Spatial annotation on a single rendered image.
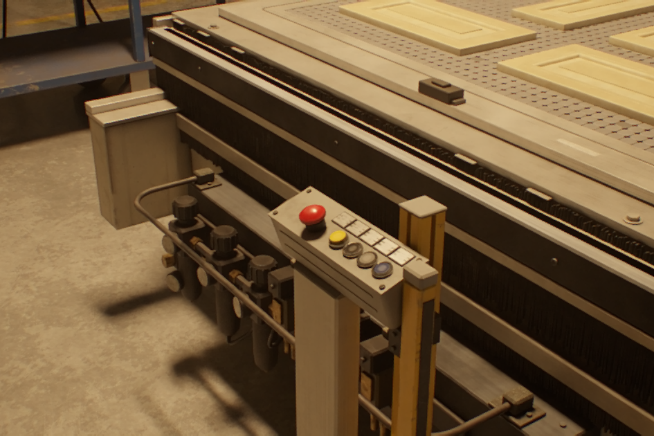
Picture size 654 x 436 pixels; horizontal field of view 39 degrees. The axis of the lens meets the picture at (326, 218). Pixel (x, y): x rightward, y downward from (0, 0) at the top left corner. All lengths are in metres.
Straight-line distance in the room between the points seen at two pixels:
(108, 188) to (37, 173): 1.25
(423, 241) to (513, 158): 0.53
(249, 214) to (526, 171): 0.81
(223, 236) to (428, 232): 1.00
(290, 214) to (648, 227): 0.57
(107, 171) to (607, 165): 1.46
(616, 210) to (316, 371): 0.56
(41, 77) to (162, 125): 1.51
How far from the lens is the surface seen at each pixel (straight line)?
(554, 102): 2.00
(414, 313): 1.22
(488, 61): 2.23
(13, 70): 4.24
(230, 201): 2.34
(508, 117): 1.88
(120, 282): 3.05
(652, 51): 2.37
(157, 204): 2.74
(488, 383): 1.72
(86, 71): 4.13
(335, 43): 2.34
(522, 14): 2.62
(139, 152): 2.66
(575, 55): 2.27
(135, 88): 4.28
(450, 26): 2.45
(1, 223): 3.54
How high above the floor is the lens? 1.53
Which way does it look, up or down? 27 degrees down
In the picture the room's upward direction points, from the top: straight up
